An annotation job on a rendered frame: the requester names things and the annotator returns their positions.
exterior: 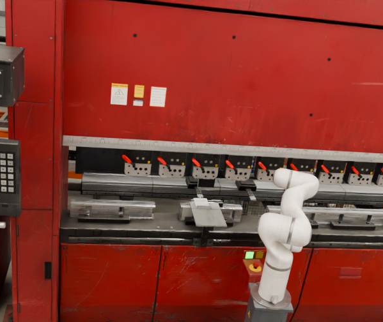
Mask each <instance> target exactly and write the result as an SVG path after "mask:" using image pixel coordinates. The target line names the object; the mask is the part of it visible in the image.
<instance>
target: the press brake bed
mask: <svg viewBox="0 0 383 322"><path fill-rule="evenodd" d="M200 241H201V238H189V237H159V236H100V235H71V234H61V235H60V242H59V322H244V320H245V319H244V318H245V314H246V309H247V304H248V301H249V297H250V292H246V289H245V287H244V285H243V283H242V280H241V278H240V275H239V274H240V268H241V264H242V260H243V255H244V251H245V250H267V249H266V246H265V245H264V243H263V242H262V240H261V239H247V238H208V241H207V247H200ZM292 254H293V261H292V267H291V270H290V274H289V278H288V282H287V285H286V290H287V291H288V292H289V293H290V295H291V304H292V307H293V312H288V315H287V318H286V322H383V241H336V240H311V241H310V242H309V243H308V244H307V245H306V246H303V247H302V250H301V251H300V252H292ZM341 268H362V270H361V274H360V276H361V278H360V279H340V278H339V277H338V276H339V273H340V269H341Z"/></svg>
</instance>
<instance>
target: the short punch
mask: <svg viewBox="0 0 383 322"><path fill-rule="evenodd" d="M214 184H215V179H214V180H209V179H198V188H197V190H213V189H214Z"/></svg>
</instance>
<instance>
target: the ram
mask: <svg viewBox="0 0 383 322"><path fill-rule="evenodd" d="M112 83H113V84H128V90H127V104H126V105H120V104H111V89H112ZM135 85H140V86H144V95H143V98H139V97H134V90H135ZM152 86H155V87H163V88H167V90H166V102H165V107H152V106H150V93H151V87H152ZM134 100H143V106H139V105H134ZM64 135H68V136H80V137H101V138H113V139H135V140H147V141H169V142H191V143H203V144H225V145H236V146H258V147H270V148H292V149H304V150H326V151H347V152H359V153H381V154H383V27H371V26H360V25H353V24H342V23H335V22H324V21H317V20H306V19H295V18H288V17H277V16H270V15H259V14H252V13H241V12H234V11H223V10H211V9H205V8H194V7H187V6H176V5H170V4H158V3H147V2H140V1H129V0H66V11H65V71H64V101H63V136H64ZM63 146H81V147H93V148H117V149H129V150H153V151H176V152H189V153H212V154H225V155H248V156H261V157H284V158H307V159H320V160H343V161H356V162H379V163H383V158H364V157H342V156H329V155H307V154H295V153H272V152H260V151H237V150H225V149H203V148H179V147H167V146H145V145H133V144H110V143H98V142H75V141H64V140H63Z"/></svg>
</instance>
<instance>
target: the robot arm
mask: <svg viewBox="0 0 383 322"><path fill-rule="evenodd" d="M272 180H273V183H274V184H275V186H277V187H279V188H284V189H286V190H285V192H284V194H283V196H282V199H281V213H280V214H277V213H264V214H263V215H262V216H261V217H260V219H259V221H258V226H257V228H258V234H259V236H260V238H261V240H262V242H263V243H264V245H265V246H266V249H267V253H266V258H265V263H264V266H263V272H262V277H261V281H260V282H257V283H256V284H254V285H253V286H252V288H251V297H252V298H253V300H254V301H255V302H256V303H257V304H259V305H261V306H262V307H265V308H268V309H274V310H278V309H284V308H286V307H288V306H289V304H290V302H291V295H290V293H289V292H288V291H287V290H286V285H287V282H288V278H289V274H290V270H291V267H292V261H293V254H292V252H300V251H301V250H302V247H303V246H306V245H307V244H308V243H309V242H310V241H311V235H312V229H311V224H310V223H309V220H308V218H307V217H306V216H305V214H304V212H303V211H302V204H303V201H305V200H307V199H309V198H311V197H313V196H314V195H315V194H316V193H317V191H318V188H319V181H318V179H317V177H315V176H314V175H311V174H307V173H304V172H299V171H293V170H289V169H284V168H280V169H277V170H276V171H275V172H274V174H273V177H272Z"/></svg>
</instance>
